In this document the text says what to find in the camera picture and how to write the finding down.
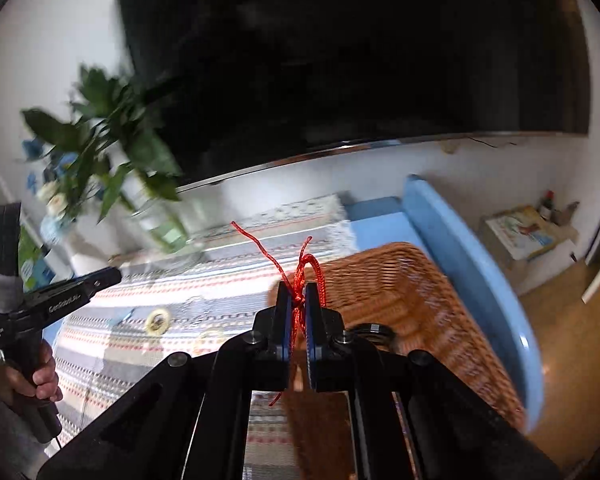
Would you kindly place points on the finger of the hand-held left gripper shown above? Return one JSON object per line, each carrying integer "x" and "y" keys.
{"x": 102, "y": 280}

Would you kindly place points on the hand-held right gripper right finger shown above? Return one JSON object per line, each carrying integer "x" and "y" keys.
{"x": 312, "y": 340}

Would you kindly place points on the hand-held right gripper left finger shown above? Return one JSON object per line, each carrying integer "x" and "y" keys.
{"x": 282, "y": 327}

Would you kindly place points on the brown wicker basket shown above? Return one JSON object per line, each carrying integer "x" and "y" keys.
{"x": 405, "y": 285}

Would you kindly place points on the person's left forearm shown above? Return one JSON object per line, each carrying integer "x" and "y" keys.
{"x": 0, "y": 435}

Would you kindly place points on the person's left hand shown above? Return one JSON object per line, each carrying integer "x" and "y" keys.
{"x": 47, "y": 380}

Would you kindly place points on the light blue hair clip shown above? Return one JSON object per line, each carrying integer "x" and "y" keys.
{"x": 124, "y": 317}

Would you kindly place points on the striped woven table cloth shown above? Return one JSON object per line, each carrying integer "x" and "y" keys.
{"x": 155, "y": 285}

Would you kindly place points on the black bangle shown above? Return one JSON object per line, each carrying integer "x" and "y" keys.
{"x": 377, "y": 329}

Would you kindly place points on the clear glass vase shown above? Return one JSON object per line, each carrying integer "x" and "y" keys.
{"x": 170, "y": 232}

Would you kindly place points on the blue and white flowers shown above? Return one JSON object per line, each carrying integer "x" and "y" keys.
{"x": 55, "y": 200}

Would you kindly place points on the white lace cloth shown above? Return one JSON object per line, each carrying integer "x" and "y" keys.
{"x": 300, "y": 215}

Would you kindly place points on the green leafy plant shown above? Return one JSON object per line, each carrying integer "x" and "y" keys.
{"x": 145, "y": 150}

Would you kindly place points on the light blue table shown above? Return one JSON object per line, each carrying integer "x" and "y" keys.
{"x": 460, "y": 260}

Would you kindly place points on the small wooden cabinet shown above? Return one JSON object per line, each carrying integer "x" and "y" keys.
{"x": 525, "y": 265}

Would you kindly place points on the colourful picture book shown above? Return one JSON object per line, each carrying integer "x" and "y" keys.
{"x": 520, "y": 232}

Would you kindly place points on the red capped bottle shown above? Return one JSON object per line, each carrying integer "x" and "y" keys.
{"x": 547, "y": 205}

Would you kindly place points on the large black television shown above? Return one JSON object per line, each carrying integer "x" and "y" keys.
{"x": 330, "y": 60}

